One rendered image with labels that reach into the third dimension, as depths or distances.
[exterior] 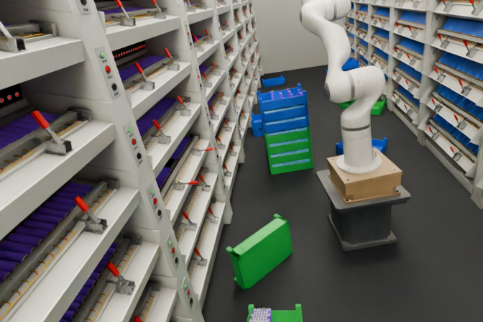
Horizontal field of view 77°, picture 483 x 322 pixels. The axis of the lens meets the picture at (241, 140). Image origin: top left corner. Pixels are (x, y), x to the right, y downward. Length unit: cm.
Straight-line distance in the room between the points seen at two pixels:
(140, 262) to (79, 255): 25
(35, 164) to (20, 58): 18
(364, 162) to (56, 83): 115
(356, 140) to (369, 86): 23
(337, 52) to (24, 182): 113
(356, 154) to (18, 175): 116
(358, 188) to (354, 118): 30
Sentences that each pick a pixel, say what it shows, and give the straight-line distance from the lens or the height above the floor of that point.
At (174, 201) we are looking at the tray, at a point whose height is 54.
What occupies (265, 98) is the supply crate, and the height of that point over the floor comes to 50.
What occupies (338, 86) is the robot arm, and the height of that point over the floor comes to 77.
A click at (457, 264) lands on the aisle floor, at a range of 162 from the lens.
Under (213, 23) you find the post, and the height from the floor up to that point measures 103.
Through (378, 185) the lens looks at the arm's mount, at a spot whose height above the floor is 35.
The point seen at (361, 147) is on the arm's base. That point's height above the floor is 49.
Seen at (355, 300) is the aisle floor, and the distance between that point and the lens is 142.
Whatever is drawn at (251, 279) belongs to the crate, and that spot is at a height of 4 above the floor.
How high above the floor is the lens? 113
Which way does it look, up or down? 24 degrees down
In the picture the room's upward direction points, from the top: 11 degrees counter-clockwise
